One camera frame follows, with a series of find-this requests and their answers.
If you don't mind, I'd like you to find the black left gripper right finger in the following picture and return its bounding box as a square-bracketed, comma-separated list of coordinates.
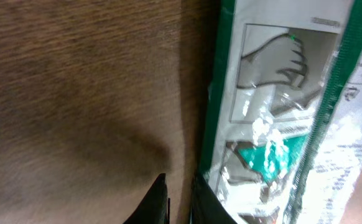
[190, 174, 236, 224]

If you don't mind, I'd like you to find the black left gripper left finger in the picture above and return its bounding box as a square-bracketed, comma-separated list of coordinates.
[124, 173, 170, 224]

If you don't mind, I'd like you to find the green white package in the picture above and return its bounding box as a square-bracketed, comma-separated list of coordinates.
[198, 0, 362, 224]

